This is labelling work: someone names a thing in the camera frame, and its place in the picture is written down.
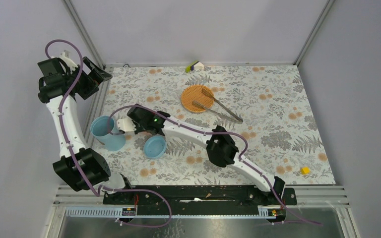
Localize light blue lid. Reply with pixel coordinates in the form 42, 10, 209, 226
143, 135, 167, 159

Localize metal serving tongs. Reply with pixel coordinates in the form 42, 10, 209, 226
192, 89, 243, 124

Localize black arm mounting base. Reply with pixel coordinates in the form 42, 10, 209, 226
103, 184, 281, 216

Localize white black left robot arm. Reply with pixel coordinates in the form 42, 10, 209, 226
38, 54, 134, 204

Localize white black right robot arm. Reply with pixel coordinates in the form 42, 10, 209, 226
127, 105, 286, 204

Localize light blue cup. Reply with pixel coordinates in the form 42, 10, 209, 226
90, 116, 126, 151

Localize woven bamboo plate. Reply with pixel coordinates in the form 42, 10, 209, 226
180, 85, 214, 113

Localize green purple white toy block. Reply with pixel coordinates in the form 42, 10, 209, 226
185, 60, 204, 73

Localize floral patterned table mat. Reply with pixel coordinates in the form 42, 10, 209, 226
93, 65, 335, 185

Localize small yellow block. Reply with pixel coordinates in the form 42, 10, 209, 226
300, 167, 310, 175

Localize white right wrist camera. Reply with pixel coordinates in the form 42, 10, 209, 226
116, 117, 136, 132

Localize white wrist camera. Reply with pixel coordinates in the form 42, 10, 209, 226
59, 50, 78, 71
116, 117, 136, 132

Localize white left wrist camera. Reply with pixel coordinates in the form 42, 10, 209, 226
59, 50, 78, 71

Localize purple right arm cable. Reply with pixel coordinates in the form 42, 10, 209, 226
106, 104, 322, 227

